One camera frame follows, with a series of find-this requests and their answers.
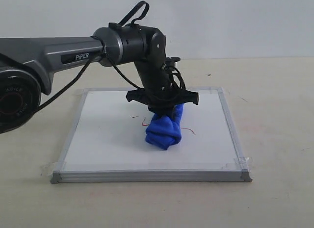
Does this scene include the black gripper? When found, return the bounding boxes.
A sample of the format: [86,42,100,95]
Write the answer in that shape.
[126,85,199,115]

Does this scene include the blue cloth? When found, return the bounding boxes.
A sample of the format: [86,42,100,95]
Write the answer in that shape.
[145,104,184,150]

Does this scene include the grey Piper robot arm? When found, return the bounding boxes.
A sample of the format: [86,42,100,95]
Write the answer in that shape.
[0,23,199,133]

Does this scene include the white whiteboard with aluminium frame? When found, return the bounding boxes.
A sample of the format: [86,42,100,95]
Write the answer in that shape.
[51,87,252,183]

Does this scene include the black cable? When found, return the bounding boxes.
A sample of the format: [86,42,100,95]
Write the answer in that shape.
[34,0,187,113]

